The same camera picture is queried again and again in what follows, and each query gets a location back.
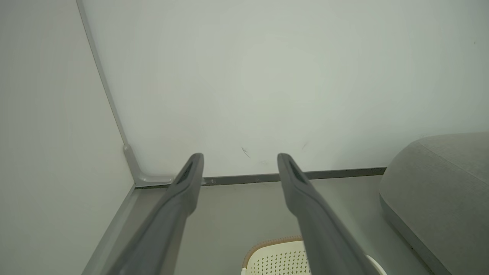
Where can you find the grey metal corner bracket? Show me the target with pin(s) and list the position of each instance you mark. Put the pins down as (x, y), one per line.
(147, 177)

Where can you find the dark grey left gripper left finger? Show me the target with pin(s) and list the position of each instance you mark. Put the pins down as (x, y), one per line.
(168, 221)

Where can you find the black baseboard strip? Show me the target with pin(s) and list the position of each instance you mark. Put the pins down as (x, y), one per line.
(344, 173)

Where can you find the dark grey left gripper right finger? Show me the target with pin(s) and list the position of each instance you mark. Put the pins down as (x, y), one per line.
(321, 229)

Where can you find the grey vertical corner trim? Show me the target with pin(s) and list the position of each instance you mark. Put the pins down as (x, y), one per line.
(101, 72)

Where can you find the cream perforated laundry basket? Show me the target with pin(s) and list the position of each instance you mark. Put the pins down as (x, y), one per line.
(279, 259)

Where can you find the grey fabric sofa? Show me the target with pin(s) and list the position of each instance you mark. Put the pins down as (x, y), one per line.
(443, 191)

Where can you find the grey wall base trim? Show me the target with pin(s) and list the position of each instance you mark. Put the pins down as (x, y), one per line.
(112, 229)

